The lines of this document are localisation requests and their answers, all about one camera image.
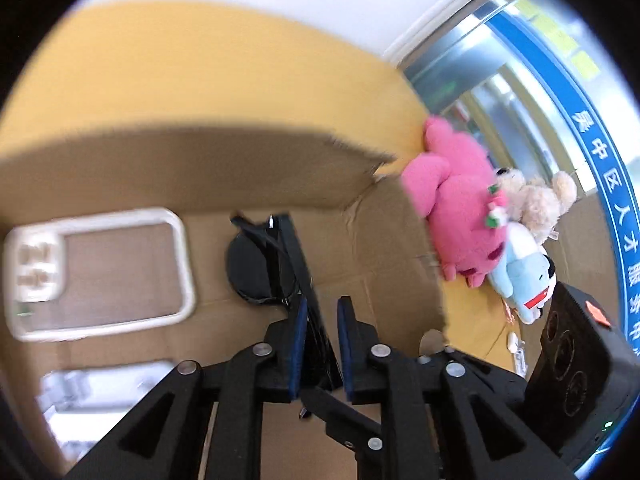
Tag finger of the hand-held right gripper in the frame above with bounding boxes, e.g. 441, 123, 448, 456
300, 387, 387, 462
419, 345, 528, 402

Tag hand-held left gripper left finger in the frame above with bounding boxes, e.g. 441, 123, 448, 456
65, 295, 308, 480

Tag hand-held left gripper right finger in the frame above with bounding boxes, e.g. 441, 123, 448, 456
336, 296, 576, 480

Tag black sunglasses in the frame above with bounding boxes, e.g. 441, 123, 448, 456
226, 212, 346, 393

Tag cardboard box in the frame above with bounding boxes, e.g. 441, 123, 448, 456
0, 127, 451, 480

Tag blue and white plush toy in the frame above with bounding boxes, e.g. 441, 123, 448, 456
487, 222, 557, 325

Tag white rectangular tray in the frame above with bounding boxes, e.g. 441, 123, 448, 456
2, 207, 197, 343

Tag pink plush toy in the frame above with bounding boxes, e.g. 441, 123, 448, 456
401, 116, 511, 289

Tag beige teddy bear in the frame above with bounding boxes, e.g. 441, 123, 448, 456
495, 167, 578, 246

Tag clear plastic container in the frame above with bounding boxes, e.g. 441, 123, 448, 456
40, 359, 177, 461

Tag glass door with blue band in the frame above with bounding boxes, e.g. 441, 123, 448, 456
385, 0, 640, 476

